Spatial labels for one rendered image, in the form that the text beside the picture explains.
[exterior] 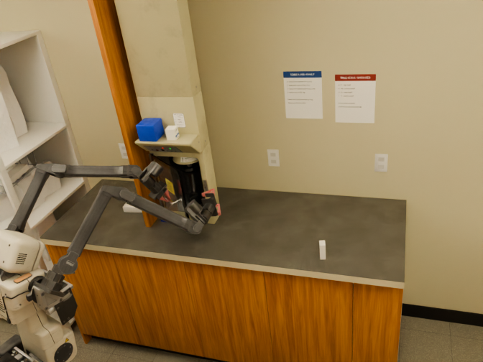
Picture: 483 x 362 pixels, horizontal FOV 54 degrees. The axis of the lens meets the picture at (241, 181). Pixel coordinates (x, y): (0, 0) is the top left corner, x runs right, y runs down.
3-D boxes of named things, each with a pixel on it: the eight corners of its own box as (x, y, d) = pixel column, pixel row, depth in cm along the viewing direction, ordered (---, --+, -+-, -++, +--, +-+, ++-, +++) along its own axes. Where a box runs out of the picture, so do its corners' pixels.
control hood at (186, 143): (148, 149, 257) (144, 132, 252) (202, 151, 247) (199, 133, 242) (138, 159, 248) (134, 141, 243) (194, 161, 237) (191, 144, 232)
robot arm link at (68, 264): (102, 178, 217) (105, 177, 208) (129, 192, 222) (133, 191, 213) (53, 268, 206) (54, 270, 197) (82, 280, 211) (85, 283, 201)
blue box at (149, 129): (148, 133, 250) (144, 117, 246) (164, 133, 247) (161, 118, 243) (139, 141, 242) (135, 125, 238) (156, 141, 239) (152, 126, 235)
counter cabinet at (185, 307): (131, 279, 381) (103, 183, 336) (397, 316, 317) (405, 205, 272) (85, 343, 327) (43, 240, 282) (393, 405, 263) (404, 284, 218)
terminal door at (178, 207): (164, 213, 277) (150, 153, 257) (192, 235, 255) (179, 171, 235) (163, 213, 276) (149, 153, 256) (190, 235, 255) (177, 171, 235)
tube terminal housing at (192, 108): (181, 197, 300) (157, 80, 262) (228, 200, 290) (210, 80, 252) (164, 219, 280) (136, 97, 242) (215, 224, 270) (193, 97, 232)
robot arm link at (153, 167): (132, 174, 243) (129, 170, 234) (146, 158, 245) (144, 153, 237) (150, 188, 242) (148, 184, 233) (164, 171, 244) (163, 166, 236)
